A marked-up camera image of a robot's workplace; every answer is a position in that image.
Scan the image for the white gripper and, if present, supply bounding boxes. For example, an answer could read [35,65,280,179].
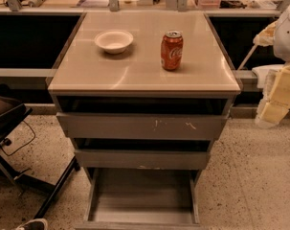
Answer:
[253,22,290,128]

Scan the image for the orange coke can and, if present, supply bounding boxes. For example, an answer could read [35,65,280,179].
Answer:
[161,30,184,71]

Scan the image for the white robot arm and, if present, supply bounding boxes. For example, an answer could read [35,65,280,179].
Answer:
[253,5,290,128]

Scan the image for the grey drawer cabinet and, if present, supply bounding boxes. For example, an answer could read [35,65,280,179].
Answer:
[47,11,242,230]

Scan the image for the middle grey drawer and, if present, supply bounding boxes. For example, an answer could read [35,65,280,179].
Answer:
[75,149,210,170]

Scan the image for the open bottom grey drawer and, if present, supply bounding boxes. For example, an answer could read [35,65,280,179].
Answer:
[75,169,209,230]

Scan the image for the top grey drawer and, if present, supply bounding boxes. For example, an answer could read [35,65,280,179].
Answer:
[56,112,227,140]

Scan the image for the white paper bowl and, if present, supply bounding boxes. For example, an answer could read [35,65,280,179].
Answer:
[94,30,134,55]

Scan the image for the black chair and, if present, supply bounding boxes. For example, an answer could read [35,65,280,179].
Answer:
[0,83,81,220]

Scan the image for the black and white sneaker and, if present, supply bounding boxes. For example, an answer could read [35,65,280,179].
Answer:
[14,218,48,230]

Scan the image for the white dustpan with handle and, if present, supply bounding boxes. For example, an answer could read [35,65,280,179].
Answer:
[236,44,282,89]

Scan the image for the black floor cable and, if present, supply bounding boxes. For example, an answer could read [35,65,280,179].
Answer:
[0,120,37,157]

